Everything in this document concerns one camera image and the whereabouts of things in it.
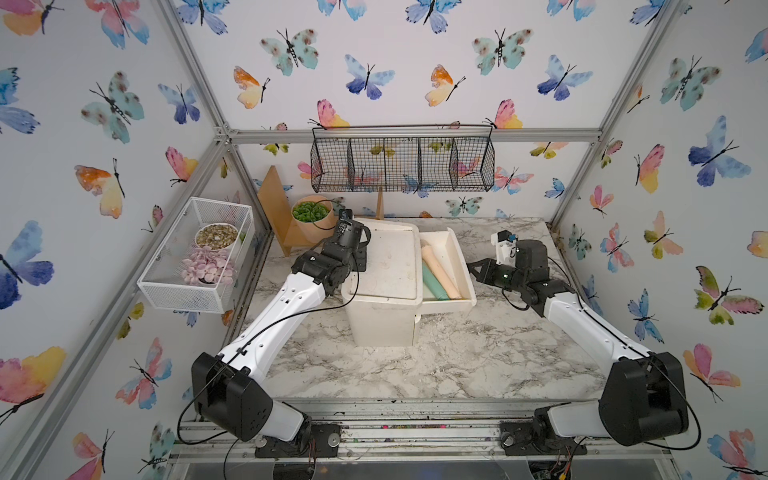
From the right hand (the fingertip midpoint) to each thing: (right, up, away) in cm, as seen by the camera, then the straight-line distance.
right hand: (474, 263), depth 84 cm
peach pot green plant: (-52, +16, +14) cm, 57 cm away
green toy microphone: (-12, -5, -1) cm, 13 cm away
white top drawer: (-6, +2, +3) cm, 7 cm away
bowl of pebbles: (-64, +7, -13) cm, 65 cm away
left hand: (-33, +4, -4) cm, 34 cm away
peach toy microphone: (-12, +2, +4) cm, 13 cm away
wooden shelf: (-63, +19, +21) cm, 69 cm away
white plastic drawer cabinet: (-23, -7, -9) cm, 26 cm away
